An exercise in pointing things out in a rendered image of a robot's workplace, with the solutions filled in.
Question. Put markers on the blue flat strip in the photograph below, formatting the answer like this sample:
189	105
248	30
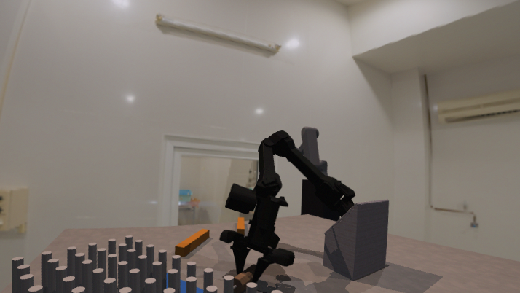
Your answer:
183	286

